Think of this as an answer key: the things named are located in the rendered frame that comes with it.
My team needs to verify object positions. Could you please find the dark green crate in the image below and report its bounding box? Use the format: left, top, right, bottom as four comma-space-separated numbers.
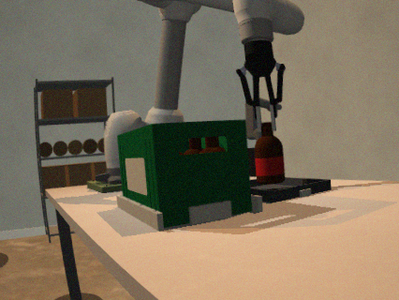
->
117, 120, 252, 228

